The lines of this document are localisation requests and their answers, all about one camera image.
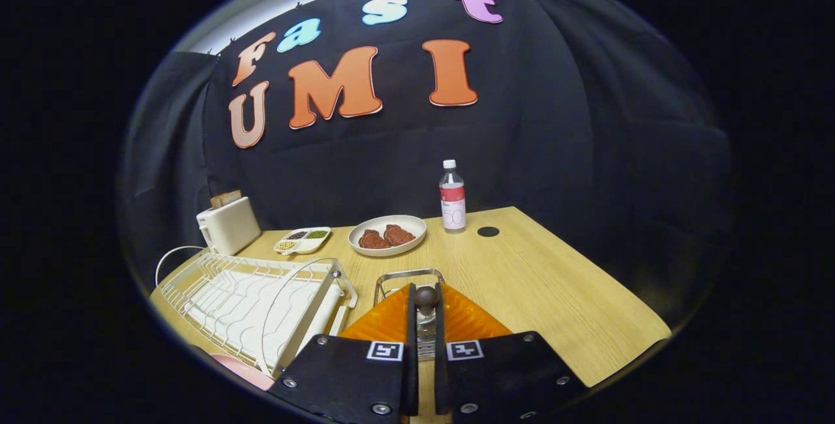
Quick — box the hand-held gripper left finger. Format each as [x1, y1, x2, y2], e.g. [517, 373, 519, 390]
[267, 282, 419, 424]

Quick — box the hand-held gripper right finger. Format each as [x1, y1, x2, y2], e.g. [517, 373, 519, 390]
[433, 282, 588, 424]

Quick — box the metal wire basket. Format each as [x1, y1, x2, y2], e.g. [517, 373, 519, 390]
[373, 268, 447, 361]

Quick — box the pink plate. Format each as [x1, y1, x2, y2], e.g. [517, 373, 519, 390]
[210, 354, 276, 391]

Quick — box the metal spoon with brown handle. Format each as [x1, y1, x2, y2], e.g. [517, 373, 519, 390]
[414, 286, 439, 327]

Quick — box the white wire dish rack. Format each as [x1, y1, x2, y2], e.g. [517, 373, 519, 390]
[155, 246, 358, 378]

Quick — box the white divided dish with beans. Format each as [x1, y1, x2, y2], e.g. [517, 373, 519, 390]
[273, 226, 332, 256]

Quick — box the white oval plate with meat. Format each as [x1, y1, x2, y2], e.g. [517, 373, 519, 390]
[348, 215, 427, 257]

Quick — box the clear bottle with red label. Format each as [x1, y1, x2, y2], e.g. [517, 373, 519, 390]
[438, 160, 467, 234]

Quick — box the white toaster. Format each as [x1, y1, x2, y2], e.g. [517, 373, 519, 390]
[196, 196, 262, 256]

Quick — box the black backdrop cloth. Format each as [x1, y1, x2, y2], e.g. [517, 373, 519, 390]
[121, 0, 735, 333]

